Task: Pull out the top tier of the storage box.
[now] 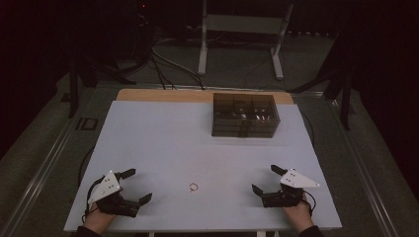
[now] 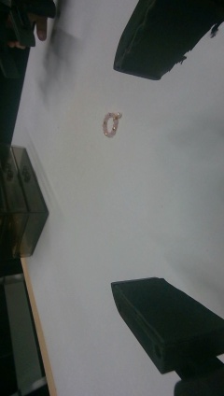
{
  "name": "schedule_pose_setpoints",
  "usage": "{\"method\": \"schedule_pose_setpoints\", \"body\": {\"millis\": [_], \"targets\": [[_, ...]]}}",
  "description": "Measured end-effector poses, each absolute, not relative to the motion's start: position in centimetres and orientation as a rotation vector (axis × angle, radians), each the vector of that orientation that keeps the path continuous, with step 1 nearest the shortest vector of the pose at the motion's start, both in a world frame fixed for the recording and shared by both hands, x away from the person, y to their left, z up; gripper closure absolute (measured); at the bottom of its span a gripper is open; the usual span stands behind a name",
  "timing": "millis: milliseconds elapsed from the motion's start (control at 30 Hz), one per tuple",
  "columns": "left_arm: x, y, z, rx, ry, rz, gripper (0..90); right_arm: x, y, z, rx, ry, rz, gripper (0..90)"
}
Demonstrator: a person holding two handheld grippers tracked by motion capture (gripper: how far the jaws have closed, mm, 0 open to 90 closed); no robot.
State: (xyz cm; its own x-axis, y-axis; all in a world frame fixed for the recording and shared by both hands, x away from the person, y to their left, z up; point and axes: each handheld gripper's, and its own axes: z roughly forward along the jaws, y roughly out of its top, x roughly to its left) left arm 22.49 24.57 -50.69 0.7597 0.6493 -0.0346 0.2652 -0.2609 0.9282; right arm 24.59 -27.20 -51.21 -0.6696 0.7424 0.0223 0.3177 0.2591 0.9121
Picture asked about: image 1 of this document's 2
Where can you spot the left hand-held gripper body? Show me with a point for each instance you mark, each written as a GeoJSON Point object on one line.
{"type": "Point", "coordinates": [107, 187]}

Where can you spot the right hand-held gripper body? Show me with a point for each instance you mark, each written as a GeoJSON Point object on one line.
{"type": "Point", "coordinates": [296, 180]}

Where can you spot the dark transparent drawer box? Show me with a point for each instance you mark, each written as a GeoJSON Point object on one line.
{"type": "Point", "coordinates": [245, 113]}

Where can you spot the person's left hand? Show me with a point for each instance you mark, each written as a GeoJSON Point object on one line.
{"type": "Point", "coordinates": [97, 220]}

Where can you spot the person's right hand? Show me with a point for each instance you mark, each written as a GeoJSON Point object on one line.
{"type": "Point", "coordinates": [299, 215]}

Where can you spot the black tripod stand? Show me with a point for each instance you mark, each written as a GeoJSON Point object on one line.
{"type": "Point", "coordinates": [73, 85]}
{"type": "Point", "coordinates": [344, 92]}

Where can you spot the white metal stand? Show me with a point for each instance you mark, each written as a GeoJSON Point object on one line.
{"type": "Point", "coordinates": [242, 23]}

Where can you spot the aluminium floor rail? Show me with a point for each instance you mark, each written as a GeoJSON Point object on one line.
{"type": "Point", "coordinates": [39, 179]}
{"type": "Point", "coordinates": [365, 177]}

